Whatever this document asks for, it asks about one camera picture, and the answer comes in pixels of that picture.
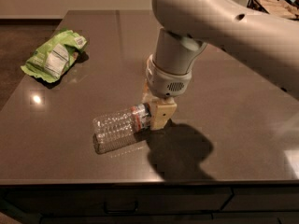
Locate green chip bag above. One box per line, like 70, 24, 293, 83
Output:
21, 29, 87, 83

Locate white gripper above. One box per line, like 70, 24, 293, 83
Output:
141, 55, 192, 131

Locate black wire basket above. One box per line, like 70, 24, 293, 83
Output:
247, 0, 299, 21

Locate black drawer handle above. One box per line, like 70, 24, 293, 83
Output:
103, 201, 139, 215

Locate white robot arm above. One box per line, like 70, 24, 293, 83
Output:
146, 0, 299, 130

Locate clear plastic water bottle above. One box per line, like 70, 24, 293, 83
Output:
93, 103, 151, 154

